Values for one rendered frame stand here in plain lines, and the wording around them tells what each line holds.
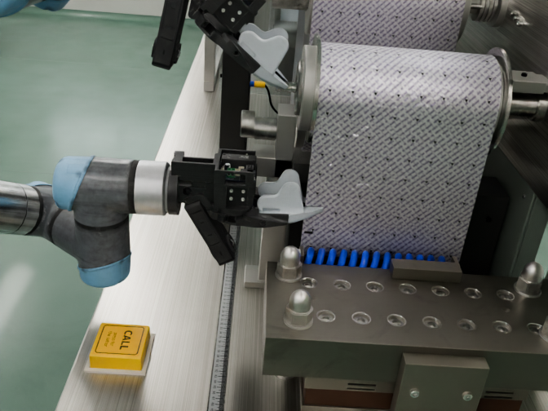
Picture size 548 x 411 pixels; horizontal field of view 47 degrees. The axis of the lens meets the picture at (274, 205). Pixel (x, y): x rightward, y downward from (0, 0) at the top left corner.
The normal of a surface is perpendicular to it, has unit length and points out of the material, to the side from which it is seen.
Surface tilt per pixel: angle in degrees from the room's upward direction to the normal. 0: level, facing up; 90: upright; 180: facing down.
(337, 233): 90
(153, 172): 26
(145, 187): 61
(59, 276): 0
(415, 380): 90
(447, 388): 90
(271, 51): 90
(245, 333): 0
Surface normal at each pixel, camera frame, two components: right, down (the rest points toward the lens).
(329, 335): 0.07, -0.87
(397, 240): 0.00, 0.48
